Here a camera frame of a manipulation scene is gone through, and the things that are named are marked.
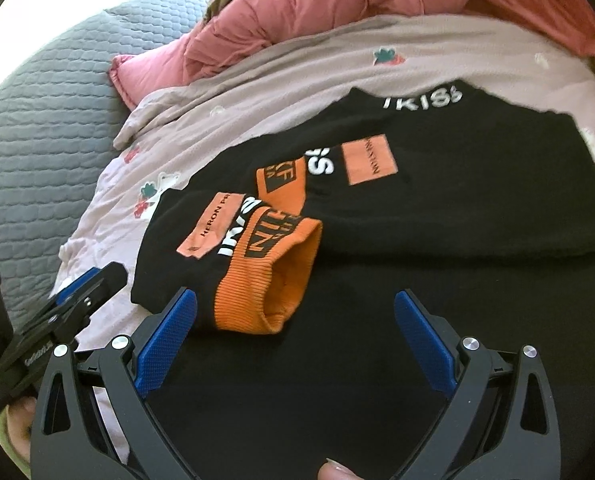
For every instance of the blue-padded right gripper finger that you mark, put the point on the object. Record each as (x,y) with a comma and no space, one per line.
(69,290)

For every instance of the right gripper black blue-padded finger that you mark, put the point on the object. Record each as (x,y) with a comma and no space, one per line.
(499,420)
(70,439)

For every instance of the black orange-cuffed sweater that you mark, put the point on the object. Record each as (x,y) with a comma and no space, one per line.
(297,243)

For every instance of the right hand thumb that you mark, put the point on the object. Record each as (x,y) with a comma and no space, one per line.
(332,470)

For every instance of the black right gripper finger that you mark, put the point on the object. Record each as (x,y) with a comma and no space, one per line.
(60,323)

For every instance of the pink floral bed sheet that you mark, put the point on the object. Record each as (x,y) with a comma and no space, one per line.
(174,133)

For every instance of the grey quilted headboard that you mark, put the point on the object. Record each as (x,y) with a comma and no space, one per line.
(59,113)

